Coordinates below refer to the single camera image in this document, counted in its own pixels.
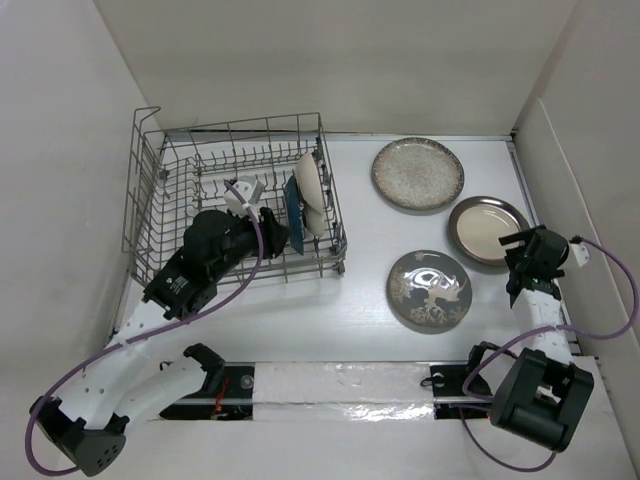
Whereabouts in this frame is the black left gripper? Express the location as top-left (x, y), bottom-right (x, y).
top-left (210, 205), bottom-right (291, 281)

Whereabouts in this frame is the speckled beige round plate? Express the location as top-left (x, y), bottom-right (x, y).
top-left (371, 137), bottom-right (465, 212)

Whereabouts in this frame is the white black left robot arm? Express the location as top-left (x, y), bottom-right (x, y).
top-left (25, 206), bottom-right (289, 477)

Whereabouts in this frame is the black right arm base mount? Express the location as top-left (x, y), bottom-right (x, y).
top-left (420, 341), bottom-right (498, 420)

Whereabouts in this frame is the silver metal rail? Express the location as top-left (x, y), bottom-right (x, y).
top-left (173, 390), bottom-right (488, 410)

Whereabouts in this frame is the grey wire dish rack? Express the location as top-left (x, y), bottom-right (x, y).
top-left (121, 107), bottom-right (347, 285)

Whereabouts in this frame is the grey tree pattern plate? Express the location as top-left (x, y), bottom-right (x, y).
top-left (386, 250), bottom-right (473, 330)

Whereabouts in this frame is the cream divided plate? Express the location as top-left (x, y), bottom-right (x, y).
top-left (294, 153), bottom-right (326, 238)

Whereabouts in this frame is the silver metal plate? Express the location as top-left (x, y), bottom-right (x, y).
top-left (447, 196), bottom-right (530, 267)

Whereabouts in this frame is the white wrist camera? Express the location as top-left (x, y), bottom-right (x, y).
top-left (565, 235), bottom-right (590, 269)
top-left (223, 176), bottom-right (265, 217)

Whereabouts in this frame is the blue shell shaped dish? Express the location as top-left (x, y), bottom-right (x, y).
top-left (284, 175), bottom-right (304, 255)

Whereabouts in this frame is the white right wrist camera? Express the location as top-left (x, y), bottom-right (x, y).
top-left (565, 235), bottom-right (590, 269)

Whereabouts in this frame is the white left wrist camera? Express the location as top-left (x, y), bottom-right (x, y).
top-left (223, 176), bottom-right (265, 217)

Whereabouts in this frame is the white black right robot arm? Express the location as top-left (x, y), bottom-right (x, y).
top-left (491, 225), bottom-right (594, 453)

